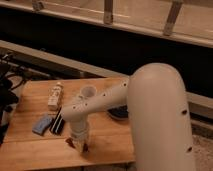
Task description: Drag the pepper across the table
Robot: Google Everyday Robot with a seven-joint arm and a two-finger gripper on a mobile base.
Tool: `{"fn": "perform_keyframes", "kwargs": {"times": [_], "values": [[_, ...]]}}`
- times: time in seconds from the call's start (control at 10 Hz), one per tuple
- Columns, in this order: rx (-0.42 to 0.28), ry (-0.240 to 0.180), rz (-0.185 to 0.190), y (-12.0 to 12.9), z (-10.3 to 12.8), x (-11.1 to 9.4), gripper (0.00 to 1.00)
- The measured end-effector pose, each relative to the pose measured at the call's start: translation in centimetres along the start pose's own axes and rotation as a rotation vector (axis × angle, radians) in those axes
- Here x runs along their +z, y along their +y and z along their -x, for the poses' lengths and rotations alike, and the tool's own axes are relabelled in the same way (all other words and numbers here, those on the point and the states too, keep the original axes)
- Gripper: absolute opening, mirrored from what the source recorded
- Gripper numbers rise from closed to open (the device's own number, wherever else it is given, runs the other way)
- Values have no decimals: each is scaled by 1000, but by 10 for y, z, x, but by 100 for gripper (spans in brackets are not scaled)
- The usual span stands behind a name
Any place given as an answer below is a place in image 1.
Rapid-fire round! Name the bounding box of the metal window frame rail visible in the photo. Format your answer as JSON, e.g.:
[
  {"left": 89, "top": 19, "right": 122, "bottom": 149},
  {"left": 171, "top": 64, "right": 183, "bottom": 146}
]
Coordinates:
[{"left": 0, "top": 0, "right": 213, "bottom": 48}]

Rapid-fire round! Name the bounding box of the dark red pepper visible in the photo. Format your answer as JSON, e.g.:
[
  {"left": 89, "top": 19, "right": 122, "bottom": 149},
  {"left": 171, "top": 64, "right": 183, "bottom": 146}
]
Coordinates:
[{"left": 65, "top": 138, "right": 88, "bottom": 152}]

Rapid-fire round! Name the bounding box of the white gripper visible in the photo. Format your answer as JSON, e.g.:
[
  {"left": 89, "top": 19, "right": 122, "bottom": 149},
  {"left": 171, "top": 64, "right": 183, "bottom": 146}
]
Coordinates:
[{"left": 70, "top": 120, "right": 89, "bottom": 153}]

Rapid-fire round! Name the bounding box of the black cables and equipment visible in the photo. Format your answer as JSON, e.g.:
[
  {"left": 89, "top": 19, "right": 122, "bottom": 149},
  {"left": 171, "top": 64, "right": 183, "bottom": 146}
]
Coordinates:
[{"left": 0, "top": 53, "right": 28, "bottom": 144}]

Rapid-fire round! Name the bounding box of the black striped eraser block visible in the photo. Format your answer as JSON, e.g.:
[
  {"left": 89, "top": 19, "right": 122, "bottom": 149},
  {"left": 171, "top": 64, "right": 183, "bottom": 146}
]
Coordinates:
[{"left": 50, "top": 111, "right": 65, "bottom": 135}]

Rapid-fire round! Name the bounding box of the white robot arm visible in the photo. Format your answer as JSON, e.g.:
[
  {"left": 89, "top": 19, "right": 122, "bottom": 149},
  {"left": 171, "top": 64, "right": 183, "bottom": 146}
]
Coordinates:
[{"left": 61, "top": 63, "right": 196, "bottom": 171}]

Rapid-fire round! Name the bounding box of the blue sponge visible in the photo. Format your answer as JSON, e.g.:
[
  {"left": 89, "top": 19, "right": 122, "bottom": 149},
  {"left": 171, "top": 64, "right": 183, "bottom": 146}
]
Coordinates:
[{"left": 32, "top": 115, "right": 53, "bottom": 136}]

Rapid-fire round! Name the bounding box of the white rectangular bottle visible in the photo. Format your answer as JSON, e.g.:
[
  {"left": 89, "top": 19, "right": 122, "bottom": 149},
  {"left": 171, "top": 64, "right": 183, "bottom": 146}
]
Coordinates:
[{"left": 48, "top": 82, "right": 63, "bottom": 111}]

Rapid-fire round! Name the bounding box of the dark round bowl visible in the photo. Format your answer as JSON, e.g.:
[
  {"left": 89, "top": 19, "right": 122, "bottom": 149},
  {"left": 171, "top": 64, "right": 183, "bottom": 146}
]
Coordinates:
[{"left": 108, "top": 106, "right": 128, "bottom": 120}]

